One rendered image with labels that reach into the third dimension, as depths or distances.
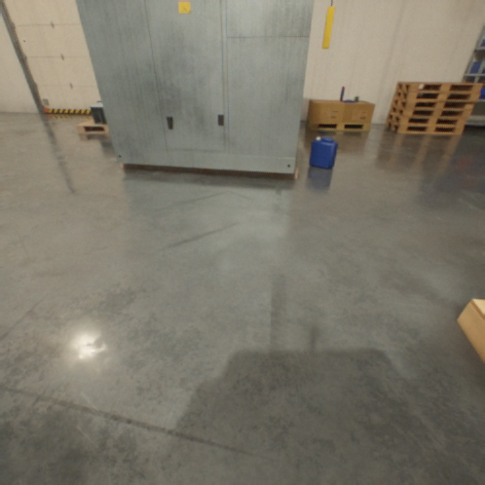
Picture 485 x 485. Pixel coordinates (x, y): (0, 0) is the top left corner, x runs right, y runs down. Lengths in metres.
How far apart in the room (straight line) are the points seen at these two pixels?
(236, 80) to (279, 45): 0.46
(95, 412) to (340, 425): 0.85
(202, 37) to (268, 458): 2.86
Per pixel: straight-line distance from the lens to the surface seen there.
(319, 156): 3.46
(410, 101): 6.46
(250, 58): 2.77
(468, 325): 1.60
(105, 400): 1.21
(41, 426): 1.27
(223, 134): 2.86
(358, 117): 6.23
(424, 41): 7.59
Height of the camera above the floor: 1.00
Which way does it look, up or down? 34 degrees down
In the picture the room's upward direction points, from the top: straight up
